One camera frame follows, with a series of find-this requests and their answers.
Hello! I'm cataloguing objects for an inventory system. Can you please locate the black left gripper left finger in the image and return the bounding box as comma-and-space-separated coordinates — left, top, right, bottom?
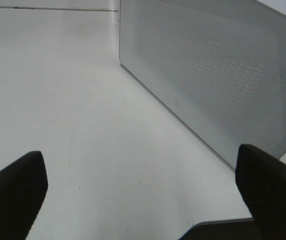
0, 151, 48, 240

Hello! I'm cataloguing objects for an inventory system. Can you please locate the white microwave door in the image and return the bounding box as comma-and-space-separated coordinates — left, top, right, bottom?
119, 0, 286, 166

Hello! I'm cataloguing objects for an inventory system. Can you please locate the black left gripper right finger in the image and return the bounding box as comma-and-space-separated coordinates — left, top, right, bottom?
235, 144, 286, 240

